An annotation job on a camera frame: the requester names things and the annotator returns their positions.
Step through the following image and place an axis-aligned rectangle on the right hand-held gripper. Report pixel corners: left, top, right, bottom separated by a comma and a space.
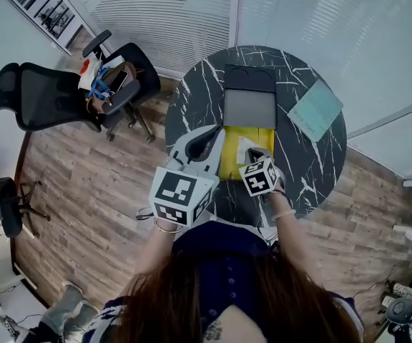
238, 147, 288, 206

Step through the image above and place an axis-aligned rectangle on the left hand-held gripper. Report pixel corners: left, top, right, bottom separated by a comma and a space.
149, 126, 227, 229

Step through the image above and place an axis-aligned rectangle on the black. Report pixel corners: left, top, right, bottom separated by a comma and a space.
218, 63, 278, 182

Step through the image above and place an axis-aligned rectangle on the person's right forearm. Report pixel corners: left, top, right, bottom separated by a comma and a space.
267, 191, 323, 278

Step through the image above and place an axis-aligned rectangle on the person's left forearm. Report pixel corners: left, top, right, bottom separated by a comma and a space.
133, 219, 185, 282

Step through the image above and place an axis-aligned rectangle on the teal book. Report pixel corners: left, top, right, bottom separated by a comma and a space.
286, 78, 345, 144

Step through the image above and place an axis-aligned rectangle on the silver bangle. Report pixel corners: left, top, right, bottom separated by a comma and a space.
152, 217, 185, 235

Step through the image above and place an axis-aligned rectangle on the person's dark blue top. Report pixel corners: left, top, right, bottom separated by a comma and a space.
94, 222, 366, 343

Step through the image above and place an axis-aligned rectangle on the smartphone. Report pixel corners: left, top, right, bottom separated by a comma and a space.
108, 68, 130, 95

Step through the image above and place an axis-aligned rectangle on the brown leather bag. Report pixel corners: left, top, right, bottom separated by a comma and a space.
85, 60, 145, 116

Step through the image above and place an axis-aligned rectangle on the white and red plastic bag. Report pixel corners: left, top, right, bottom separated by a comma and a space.
77, 58, 104, 91

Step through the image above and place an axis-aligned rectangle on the black mesh office chair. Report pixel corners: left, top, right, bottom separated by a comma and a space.
0, 29, 162, 145

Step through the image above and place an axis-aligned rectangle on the black swivel chair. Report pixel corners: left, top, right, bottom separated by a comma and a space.
0, 164, 52, 239

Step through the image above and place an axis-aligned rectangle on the black railing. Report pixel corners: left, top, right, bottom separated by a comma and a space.
33, 0, 76, 39

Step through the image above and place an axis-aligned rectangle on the pink bracelet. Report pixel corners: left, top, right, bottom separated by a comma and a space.
270, 208, 297, 222

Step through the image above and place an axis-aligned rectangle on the black cord loop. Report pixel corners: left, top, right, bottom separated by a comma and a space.
135, 207, 156, 222

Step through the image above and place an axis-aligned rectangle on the blue lanyard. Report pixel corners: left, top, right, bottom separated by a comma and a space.
87, 65, 117, 100

